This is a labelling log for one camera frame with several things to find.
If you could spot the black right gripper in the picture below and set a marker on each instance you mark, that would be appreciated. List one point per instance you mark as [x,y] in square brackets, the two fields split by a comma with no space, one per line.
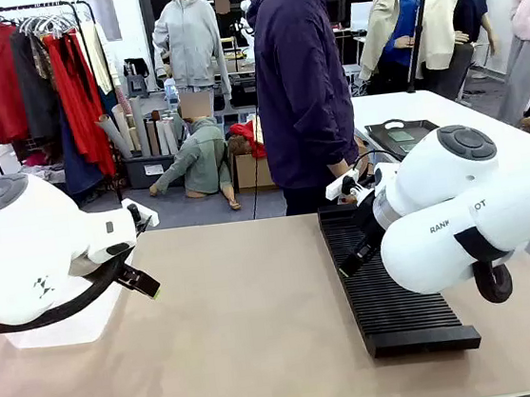
[369,239]

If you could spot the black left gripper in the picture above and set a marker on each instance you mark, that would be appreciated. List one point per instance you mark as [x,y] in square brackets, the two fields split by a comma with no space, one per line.
[132,276]

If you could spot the black plastic tray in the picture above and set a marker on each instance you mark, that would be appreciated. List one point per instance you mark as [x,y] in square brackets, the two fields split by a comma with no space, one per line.
[382,137]

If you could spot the green circuit board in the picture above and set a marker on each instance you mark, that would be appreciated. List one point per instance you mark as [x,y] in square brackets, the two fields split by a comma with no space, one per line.
[402,136]
[411,146]

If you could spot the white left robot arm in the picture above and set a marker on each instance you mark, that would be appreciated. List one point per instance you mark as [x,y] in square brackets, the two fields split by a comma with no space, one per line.
[34,234]

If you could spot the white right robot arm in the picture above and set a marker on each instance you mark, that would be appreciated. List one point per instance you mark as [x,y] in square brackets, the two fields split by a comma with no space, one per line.
[435,179]

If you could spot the person's left hand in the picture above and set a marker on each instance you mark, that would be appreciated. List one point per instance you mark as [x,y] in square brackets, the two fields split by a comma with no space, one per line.
[343,171]

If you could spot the black slotted PCB rack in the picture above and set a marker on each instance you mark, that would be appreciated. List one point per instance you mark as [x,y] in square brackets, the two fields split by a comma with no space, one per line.
[391,299]

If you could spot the dark grey storage bin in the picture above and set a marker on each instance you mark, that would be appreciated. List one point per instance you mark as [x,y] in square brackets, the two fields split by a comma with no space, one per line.
[152,170]

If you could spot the cardboard box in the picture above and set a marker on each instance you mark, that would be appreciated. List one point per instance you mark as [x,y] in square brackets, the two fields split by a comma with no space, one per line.
[252,173]

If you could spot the child mannequin in sage hoodie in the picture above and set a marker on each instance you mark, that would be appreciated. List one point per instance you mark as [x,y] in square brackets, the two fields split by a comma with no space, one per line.
[203,157]

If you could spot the blue hanging garment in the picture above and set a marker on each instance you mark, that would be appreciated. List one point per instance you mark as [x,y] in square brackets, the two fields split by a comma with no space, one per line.
[79,167]

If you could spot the white fabric roll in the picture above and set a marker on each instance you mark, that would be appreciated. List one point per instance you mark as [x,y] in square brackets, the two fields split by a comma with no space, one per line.
[163,138]

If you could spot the brown fabric roll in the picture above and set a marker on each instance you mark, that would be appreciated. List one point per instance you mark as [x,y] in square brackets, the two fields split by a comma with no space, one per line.
[153,137]

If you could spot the tall grey fabric roll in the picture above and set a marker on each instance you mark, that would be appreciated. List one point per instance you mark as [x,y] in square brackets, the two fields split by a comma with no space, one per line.
[140,126]

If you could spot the beige fabric roll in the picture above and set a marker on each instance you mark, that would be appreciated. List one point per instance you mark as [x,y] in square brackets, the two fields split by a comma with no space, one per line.
[123,123]

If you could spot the red cloth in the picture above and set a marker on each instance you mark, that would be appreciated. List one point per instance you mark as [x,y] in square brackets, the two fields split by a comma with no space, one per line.
[246,136]

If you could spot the white table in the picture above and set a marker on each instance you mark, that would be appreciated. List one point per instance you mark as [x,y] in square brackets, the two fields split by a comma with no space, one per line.
[427,108]

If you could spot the black metal clothes rack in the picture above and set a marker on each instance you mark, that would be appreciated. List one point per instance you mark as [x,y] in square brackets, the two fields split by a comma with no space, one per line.
[100,107]

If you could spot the person in navy jacket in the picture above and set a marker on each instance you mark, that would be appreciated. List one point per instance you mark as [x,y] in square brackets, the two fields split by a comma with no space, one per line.
[300,84]

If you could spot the red hanging dress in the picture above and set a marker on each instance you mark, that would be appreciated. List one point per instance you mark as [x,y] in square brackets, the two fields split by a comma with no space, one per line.
[80,109]

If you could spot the clear water bottle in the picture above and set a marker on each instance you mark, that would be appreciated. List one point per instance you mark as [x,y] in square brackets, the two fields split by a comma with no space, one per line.
[171,94]

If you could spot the black bag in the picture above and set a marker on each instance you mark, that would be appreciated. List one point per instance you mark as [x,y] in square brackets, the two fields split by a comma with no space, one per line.
[136,68]

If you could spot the dark grey hanging garment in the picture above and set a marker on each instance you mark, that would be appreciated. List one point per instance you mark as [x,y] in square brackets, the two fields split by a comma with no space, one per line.
[35,90]

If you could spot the cream hanging garment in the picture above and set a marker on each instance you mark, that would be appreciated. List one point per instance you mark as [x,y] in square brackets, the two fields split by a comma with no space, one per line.
[97,59]

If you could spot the black tripod pole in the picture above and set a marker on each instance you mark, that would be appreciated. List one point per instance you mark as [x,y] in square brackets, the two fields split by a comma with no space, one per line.
[418,32]

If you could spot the mannequin in beige coat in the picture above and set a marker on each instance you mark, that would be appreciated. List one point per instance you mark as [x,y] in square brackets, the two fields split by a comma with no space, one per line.
[391,26]

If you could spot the mannequin in grey hoodie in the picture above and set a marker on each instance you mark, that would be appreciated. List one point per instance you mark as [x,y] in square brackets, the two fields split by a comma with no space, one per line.
[189,39]

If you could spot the mannequin in cream jacket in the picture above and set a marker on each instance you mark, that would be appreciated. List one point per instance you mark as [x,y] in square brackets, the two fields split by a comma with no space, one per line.
[446,20]

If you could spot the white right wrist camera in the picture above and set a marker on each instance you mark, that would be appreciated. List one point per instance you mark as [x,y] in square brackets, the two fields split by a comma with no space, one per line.
[337,185]

